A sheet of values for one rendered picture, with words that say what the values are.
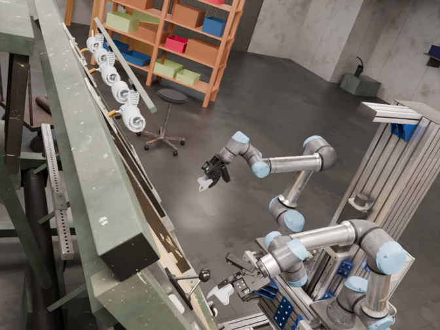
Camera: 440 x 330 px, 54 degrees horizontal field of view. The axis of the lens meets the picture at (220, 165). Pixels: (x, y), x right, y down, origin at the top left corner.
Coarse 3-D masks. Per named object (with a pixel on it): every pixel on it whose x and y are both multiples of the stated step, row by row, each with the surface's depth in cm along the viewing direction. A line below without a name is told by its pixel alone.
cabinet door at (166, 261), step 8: (152, 232) 178; (160, 248) 180; (168, 256) 191; (168, 264) 177; (176, 272) 189; (184, 280) 202; (184, 288) 186; (192, 296) 204; (192, 304) 184; (200, 312) 197; (208, 328) 192
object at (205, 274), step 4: (200, 272) 133; (204, 272) 133; (208, 272) 133; (172, 276) 136; (176, 276) 136; (184, 276) 136; (188, 276) 135; (192, 276) 135; (196, 276) 134; (200, 276) 132; (204, 276) 132; (208, 276) 133; (176, 280) 136; (200, 280) 133; (204, 280) 132; (208, 280) 133
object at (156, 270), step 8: (152, 264) 126; (160, 264) 133; (152, 272) 128; (160, 272) 129; (160, 280) 131; (168, 280) 132; (168, 288) 134; (176, 296) 138; (184, 304) 142; (184, 312) 144; (192, 312) 147; (192, 320) 148; (200, 320) 157; (200, 328) 153
